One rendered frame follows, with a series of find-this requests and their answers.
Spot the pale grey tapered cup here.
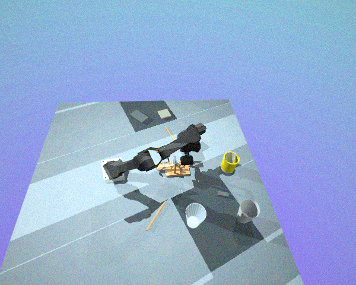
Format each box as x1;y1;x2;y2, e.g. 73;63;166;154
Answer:
237;199;260;224

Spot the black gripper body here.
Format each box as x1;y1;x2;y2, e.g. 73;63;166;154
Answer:
180;144;193;166

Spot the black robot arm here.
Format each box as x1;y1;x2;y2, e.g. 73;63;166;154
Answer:
102;123;206;180

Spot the yellow cup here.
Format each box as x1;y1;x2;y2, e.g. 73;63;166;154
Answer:
221;151;240;173

